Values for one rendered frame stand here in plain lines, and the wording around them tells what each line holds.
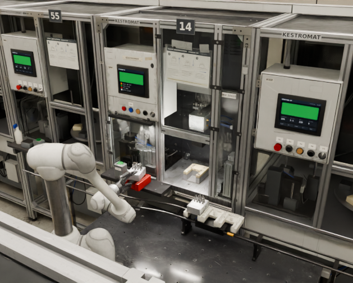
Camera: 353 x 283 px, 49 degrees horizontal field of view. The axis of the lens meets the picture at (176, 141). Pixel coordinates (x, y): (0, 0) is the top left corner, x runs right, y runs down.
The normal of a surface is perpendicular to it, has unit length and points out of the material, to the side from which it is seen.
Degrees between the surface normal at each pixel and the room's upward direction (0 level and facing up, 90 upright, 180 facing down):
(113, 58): 90
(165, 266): 0
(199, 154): 90
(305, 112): 90
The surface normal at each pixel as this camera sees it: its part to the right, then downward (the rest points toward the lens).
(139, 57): -0.50, 0.36
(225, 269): 0.00, -0.91
